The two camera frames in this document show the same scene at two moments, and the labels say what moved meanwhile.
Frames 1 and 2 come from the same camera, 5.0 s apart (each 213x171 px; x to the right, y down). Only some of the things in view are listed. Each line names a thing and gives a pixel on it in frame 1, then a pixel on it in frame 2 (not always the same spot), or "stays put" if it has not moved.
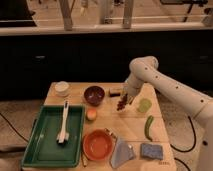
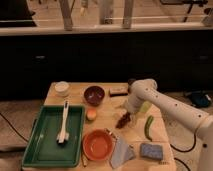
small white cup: x=62 y=88 stays put
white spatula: x=63 y=137 stays put
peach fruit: x=91 y=114 stays put
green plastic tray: x=43 y=150 stays put
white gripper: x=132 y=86 -> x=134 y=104
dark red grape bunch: x=121 y=104 -> x=124 y=119
